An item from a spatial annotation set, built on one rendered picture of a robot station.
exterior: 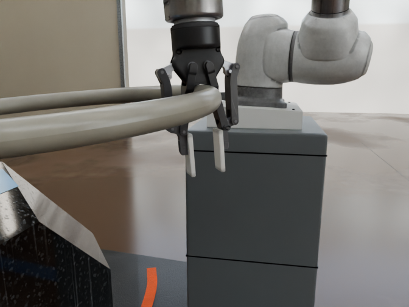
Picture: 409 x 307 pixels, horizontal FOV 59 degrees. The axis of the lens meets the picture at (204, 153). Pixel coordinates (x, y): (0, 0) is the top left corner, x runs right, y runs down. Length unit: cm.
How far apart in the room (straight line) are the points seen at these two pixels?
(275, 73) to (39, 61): 529
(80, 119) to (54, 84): 575
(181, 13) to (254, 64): 61
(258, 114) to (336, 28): 31
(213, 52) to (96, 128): 31
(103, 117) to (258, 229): 85
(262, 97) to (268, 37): 17
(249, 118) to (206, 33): 56
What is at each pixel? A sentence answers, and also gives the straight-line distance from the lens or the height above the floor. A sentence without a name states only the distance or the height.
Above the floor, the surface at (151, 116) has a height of 93.
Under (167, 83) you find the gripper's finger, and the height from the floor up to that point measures 95.
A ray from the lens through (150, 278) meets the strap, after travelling 179.
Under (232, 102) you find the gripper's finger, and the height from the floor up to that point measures 92.
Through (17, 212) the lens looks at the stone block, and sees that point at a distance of 60.
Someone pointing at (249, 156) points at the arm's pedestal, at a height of 73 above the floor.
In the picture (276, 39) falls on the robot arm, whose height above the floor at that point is 105.
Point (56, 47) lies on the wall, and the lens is 600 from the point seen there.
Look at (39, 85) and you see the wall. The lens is 619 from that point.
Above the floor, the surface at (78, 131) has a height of 92.
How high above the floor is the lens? 97
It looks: 13 degrees down
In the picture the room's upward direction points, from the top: straight up
